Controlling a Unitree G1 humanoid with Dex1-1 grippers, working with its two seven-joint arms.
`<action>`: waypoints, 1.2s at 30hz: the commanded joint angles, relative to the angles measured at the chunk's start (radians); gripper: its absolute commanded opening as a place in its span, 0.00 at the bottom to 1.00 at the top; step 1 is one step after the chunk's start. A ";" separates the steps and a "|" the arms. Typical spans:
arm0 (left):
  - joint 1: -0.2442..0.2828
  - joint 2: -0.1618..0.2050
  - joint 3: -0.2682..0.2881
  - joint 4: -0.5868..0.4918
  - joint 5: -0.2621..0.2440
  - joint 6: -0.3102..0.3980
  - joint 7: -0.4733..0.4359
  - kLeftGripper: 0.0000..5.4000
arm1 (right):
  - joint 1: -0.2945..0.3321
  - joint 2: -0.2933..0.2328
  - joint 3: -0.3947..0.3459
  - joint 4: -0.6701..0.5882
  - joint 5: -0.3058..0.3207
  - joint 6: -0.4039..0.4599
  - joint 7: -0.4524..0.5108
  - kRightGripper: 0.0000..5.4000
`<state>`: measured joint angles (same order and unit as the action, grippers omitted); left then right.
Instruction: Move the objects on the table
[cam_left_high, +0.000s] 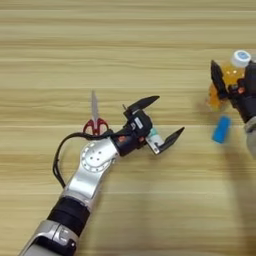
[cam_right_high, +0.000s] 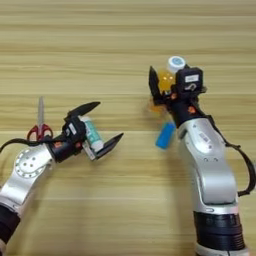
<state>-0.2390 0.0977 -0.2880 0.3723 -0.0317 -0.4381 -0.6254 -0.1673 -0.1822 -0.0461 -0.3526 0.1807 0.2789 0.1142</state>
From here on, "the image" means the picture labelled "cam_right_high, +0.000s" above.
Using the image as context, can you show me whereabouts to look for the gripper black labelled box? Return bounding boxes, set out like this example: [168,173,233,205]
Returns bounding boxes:
[62,115,87,142]
[175,66,205,98]

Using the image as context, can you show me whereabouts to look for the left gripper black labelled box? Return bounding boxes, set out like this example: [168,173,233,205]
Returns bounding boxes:
[62,115,87,142]

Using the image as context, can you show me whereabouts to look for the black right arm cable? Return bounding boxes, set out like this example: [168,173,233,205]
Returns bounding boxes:
[195,105,256,198]

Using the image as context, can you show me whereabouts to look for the blue eraser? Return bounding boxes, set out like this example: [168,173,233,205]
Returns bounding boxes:
[155,121,177,151]

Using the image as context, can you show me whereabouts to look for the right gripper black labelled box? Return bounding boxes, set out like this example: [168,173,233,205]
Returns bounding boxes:
[175,66,205,98]

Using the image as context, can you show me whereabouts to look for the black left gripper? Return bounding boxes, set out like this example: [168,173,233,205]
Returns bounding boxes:
[49,101,125,164]

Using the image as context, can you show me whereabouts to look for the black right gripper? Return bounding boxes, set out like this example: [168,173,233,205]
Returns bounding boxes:
[148,65,208,130]

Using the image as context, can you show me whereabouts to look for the teal white glue stick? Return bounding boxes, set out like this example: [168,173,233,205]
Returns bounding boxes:
[79,115,105,152]

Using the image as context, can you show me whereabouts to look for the orange juice bottle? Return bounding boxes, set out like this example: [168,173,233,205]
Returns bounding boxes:
[150,55,187,114]

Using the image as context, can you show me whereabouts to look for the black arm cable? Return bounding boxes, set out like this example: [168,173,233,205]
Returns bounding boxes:
[195,105,256,198]
[0,137,65,155]

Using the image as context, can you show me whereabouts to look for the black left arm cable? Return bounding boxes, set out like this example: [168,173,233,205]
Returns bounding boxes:
[0,137,65,155]

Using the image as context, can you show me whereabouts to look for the red handled scissors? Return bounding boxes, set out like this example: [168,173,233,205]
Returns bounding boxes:
[26,95,55,143]

